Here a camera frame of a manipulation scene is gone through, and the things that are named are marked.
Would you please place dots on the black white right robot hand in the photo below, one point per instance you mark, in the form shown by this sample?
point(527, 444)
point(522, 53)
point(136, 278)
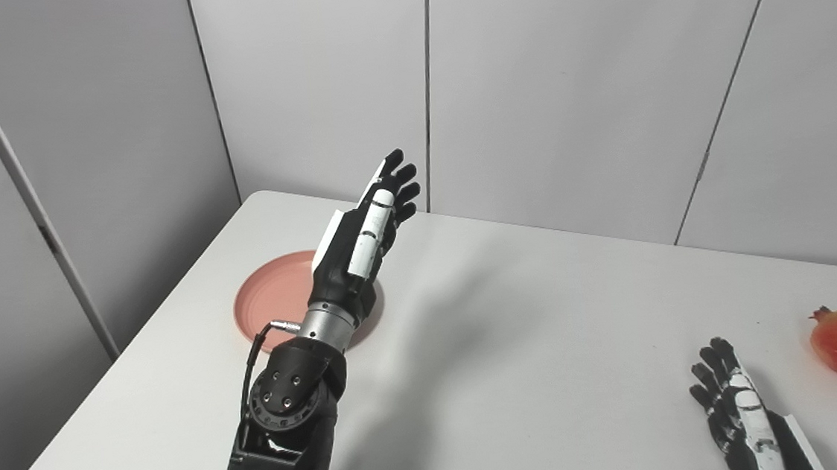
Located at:
point(747, 418)

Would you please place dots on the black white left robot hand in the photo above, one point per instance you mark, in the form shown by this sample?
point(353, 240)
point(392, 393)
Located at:
point(343, 271)

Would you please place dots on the pink round plate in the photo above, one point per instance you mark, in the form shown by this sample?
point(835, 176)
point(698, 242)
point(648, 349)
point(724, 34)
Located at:
point(274, 295)

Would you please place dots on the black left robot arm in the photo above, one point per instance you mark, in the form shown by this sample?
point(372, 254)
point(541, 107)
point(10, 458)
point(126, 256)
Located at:
point(284, 425)

